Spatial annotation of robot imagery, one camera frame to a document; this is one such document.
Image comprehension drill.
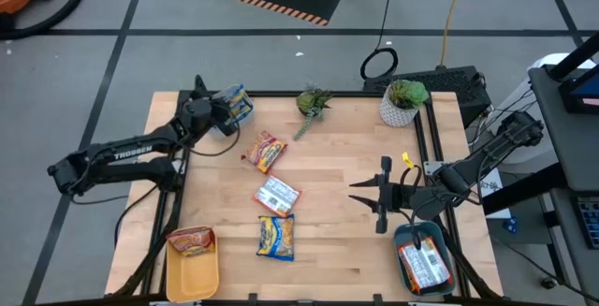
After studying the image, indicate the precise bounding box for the grey plastic bin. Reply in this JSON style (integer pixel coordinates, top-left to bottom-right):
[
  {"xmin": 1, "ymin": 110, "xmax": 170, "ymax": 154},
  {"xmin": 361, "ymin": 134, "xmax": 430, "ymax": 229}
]
[{"xmin": 200, "ymin": 83, "xmax": 256, "ymax": 141}]

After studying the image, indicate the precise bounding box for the orange Maruchan noodle pack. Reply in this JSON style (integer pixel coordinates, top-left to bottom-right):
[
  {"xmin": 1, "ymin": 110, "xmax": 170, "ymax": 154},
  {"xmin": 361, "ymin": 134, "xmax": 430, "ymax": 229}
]
[
  {"xmin": 397, "ymin": 244, "xmax": 416, "ymax": 294},
  {"xmin": 396, "ymin": 236, "xmax": 455, "ymax": 296},
  {"xmin": 252, "ymin": 173, "xmax": 302, "ymax": 219}
]

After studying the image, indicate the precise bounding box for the black monitor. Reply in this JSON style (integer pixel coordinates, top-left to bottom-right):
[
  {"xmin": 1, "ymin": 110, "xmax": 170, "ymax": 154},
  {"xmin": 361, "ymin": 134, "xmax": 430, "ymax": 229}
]
[{"xmin": 558, "ymin": 65, "xmax": 599, "ymax": 115}]

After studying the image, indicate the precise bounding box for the yellow hanging cable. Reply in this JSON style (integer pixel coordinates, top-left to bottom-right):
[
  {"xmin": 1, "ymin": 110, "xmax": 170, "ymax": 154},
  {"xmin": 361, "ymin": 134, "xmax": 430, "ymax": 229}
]
[{"xmin": 438, "ymin": 0, "xmax": 469, "ymax": 69}]

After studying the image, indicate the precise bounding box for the black hanging cable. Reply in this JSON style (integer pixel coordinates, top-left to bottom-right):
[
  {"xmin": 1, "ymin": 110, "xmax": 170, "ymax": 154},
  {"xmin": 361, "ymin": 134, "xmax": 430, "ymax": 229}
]
[{"xmin": 358, "ymin": 0, "xmax": 400, "ymax": 81}]

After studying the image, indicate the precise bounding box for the grey equipment cart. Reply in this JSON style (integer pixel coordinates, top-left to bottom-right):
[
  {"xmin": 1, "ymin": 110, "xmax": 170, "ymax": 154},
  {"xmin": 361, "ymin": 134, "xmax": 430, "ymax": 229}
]
[{"xmin": 481, "ymin": 32, "xmax": 599, "ymax": 305}]

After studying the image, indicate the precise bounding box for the red Maruchan noodle pack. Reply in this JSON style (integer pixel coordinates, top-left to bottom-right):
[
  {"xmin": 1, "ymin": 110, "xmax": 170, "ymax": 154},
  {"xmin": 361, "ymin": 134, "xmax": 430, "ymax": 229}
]
[
  {"xmin": 241, "ymin": 130, "xmax": 288, "ymax": 175},
  {"xmin": 167, "ymin": 225, "xmax": 217, "ymax": 257}
]

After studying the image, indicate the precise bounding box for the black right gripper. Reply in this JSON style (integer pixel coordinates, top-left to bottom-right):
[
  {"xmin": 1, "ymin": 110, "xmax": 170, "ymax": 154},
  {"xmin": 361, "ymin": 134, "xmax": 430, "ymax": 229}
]
[{"xmin": 347, "ymin": 155, "xmax": 424, "ymax": 236}]

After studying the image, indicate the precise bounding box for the yellow plastic bin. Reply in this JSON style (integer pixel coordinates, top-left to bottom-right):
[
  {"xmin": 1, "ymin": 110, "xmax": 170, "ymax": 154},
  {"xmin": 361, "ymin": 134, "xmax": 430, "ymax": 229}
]
[{"xmin": 164, "ymin": 224, "xmax": 220, "ymax": 305}]

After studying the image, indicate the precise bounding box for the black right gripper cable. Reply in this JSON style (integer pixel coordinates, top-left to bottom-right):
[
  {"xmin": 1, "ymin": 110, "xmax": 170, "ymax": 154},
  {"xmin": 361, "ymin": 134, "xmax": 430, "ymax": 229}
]
[{"xmin": 397, "ymin": 164, "xmax": 425, "ymax": 251}]

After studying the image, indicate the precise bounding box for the teal plastic bin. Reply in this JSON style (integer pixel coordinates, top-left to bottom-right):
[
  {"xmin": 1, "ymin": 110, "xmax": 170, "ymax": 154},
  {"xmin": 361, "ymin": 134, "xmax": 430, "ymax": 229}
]
[{"xmin": 392, "ymin": 220, "xmax": 458, "ymax": 298}]

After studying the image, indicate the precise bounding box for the black keyboard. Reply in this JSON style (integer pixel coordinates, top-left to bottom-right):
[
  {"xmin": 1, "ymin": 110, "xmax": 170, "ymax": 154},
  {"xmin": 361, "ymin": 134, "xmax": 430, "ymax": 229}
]
[{"xmin": 573, "ymin": 195, "xmax": 599, "ymax": 251}]

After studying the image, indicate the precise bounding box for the small loose succulent plant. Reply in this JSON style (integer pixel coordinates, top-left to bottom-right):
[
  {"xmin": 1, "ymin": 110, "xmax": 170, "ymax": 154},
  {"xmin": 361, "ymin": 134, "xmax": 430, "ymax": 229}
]
[{"xmin": 292, "ymin": 83, "xmax": 334, "ymax": 141}]

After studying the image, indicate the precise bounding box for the white paper sheet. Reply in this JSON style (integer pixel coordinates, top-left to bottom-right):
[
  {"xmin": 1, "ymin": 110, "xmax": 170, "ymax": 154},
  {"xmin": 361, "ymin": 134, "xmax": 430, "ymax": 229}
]
[{"xmin": 475, "ymin": 168, "xmax": 514, "ymax": 221}]

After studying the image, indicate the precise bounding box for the black computer case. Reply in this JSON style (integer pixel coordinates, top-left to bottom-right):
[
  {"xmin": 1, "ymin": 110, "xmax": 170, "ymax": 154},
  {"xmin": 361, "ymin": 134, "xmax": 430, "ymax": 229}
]
[{"xmin": 362, "ymin": 65, "xmax": 493, "ymax": 129}]

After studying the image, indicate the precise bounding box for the silver metal bracket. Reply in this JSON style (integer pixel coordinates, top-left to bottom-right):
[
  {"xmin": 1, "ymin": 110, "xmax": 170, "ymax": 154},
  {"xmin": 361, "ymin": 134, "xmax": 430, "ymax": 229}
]
[{"xmin": 423, "ymin": 160, "xmax": 446, "ymax": 176}]

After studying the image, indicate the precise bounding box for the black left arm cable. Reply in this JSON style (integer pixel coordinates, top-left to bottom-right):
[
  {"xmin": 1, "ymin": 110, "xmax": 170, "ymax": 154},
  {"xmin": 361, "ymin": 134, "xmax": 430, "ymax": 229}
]
[{"xmin": 113, "ymin": 182, "xmax": 160, "ymax": 249}]

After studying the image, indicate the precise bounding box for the small blue tag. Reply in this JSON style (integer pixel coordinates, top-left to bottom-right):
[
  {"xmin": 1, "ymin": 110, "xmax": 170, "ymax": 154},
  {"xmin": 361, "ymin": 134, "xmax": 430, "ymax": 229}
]
[{"xmin": 502, "ymin": 215, "xmax": 520, "ymax": 236}]

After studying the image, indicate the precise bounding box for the succulent in white patterned pot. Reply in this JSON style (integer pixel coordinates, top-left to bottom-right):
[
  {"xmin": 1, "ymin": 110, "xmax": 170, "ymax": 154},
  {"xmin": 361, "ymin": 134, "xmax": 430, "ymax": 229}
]
[{"xmin": 378, "ymin": 79, "xmax": 431, "ymax": 128}]

